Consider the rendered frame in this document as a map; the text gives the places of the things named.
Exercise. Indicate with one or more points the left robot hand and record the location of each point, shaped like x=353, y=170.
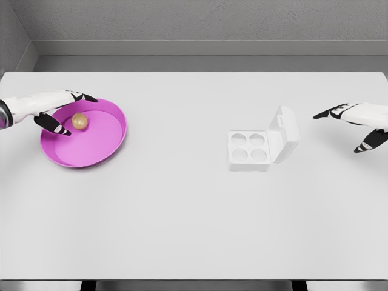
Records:
x=51, y=101

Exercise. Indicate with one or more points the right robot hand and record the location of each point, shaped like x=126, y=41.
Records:
x=363, y=112

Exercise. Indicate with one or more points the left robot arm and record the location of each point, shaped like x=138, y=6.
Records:
x=12, y=109

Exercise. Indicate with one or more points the brown egg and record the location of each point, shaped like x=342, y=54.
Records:
x=79, y=121

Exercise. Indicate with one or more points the white egg box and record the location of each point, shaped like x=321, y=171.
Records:
x=257, y=145

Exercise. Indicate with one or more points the pink round plate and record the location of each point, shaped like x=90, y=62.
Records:
x=91, y=142

